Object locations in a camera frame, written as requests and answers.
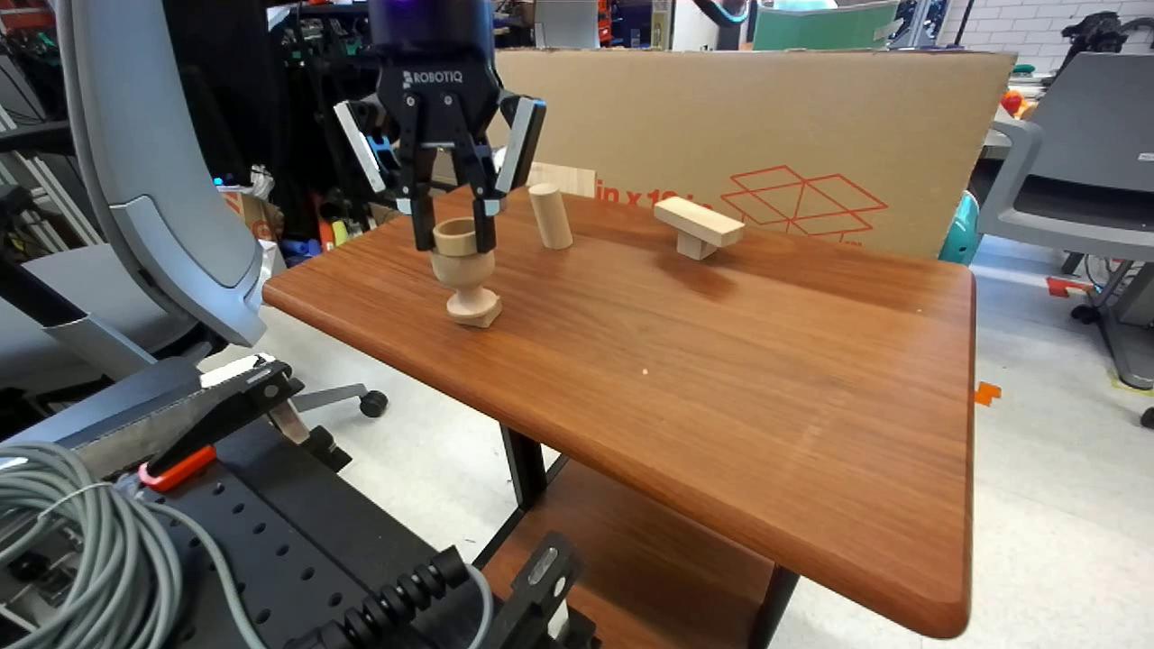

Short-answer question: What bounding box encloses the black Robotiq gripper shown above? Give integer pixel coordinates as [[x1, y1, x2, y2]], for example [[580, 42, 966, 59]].
[[331, 54, 549, 251]]

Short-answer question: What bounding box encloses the coiled grey cable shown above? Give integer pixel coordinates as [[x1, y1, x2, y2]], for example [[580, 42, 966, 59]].
[[0, 442, 268, 649]]

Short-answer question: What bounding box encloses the wooden cylinder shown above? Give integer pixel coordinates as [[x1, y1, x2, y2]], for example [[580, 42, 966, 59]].
[[530, 182, 574, 249]]

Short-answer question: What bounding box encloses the grey office chair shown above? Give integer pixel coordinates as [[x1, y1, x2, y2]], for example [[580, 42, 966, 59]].
[[0, 0, 385, 476]]

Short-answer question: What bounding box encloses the black perforated breadboard plate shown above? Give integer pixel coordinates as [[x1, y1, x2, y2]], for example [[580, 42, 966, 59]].
[[0, 410, 580, 649]]

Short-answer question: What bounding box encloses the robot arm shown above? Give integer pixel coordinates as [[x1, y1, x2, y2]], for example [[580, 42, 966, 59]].
[[344, 0, 549, 251]]

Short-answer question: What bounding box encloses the lower wooden shelf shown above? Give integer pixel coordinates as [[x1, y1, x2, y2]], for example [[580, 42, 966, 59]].
[[484, 461, 798, 649]]

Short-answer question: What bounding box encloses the wooden goblet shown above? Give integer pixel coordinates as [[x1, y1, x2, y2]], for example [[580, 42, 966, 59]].
[[433, 251, 500, 329]]

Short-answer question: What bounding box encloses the large cardboard box panel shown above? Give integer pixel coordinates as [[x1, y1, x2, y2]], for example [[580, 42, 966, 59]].
[[497, 50, 1014, 259]]

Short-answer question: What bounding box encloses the wooden T-shaped block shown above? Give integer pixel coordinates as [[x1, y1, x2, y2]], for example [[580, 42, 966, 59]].
[[653, 197, 747, 259]]

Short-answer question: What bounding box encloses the wooden ring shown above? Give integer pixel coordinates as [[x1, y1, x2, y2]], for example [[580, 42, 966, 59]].
[[433, 213, 484, 259]]

